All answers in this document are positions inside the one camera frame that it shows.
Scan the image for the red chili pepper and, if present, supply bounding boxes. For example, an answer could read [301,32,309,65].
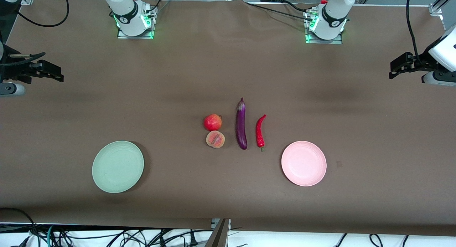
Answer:
[255,114,267,152]

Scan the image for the whole red pomegranate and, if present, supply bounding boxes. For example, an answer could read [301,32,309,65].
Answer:
[203,114,223,132]

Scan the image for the halved peach fruit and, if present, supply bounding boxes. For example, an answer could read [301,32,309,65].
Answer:
[206,130,226,149]

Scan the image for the purple eggplant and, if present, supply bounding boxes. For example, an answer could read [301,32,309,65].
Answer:
[235,97,248,150]

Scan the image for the green round plate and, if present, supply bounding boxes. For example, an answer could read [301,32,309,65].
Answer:
[92,140,145,194]

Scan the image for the pink round plate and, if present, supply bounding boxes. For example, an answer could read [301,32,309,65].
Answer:
[281,140,327,187]

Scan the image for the brown table cover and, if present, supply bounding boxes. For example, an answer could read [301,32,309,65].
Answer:
[0,0,456,237]

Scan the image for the aluminium frame rail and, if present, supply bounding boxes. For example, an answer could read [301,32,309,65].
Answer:
[429,0,456,30]

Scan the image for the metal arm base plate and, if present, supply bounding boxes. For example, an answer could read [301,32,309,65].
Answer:
[305,10,343,45]
[117,6,155,40]

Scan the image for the short black table cable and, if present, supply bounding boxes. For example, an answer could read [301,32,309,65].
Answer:
[283,0,311,13]

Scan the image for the long black table cable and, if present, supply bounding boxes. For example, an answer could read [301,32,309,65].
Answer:
[248,2,314,22]

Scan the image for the black looping floor cable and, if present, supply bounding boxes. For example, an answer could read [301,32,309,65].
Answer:
[0,207,38,247]

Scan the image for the metal camera stand post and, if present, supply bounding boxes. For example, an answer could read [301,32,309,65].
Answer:
[205,218,231,247]

